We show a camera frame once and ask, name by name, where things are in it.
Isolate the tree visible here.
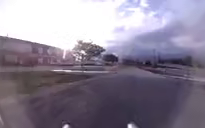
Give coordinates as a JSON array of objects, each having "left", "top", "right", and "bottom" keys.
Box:
[{"left": 71, "top": 39, "right": 106, "bottom": 66}]

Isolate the grey asphalt road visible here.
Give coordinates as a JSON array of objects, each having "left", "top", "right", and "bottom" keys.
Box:
[{"left": 0, "top": 65, "right": 205, "bottom": 128}]

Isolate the pale concrete pavement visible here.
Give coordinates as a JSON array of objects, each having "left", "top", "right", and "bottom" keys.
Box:
[{"left": 0, "top": 63, "right": 119, "bottom": 74}]

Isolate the distant row of trees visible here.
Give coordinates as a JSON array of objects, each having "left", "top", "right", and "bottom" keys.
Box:
[{"left": 102, "top": 49, "right": 194, "bottom": 68}]

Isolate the grass patch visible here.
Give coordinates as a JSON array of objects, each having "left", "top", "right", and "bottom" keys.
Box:
[{"left": 0, "top": 70, "right": 101, "bottom": 96}]

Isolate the raised kerb island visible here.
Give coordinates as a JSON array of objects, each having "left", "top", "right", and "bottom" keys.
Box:
[{"left": 136, "top": 65, "right": 198, "bottom": 80}]

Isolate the robot's own part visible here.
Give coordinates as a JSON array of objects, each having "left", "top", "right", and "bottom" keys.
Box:
[
  {"left": 61, "top": 121, "right": 72, "bottom": 128},
  {"left": 127, "top": 121, "right": 140, "bottom": 128}
]

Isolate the long low building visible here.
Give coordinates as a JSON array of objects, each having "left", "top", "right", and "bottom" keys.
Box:
[{"left": 0, "top": 26, "right": 74, "bottom": 67}]

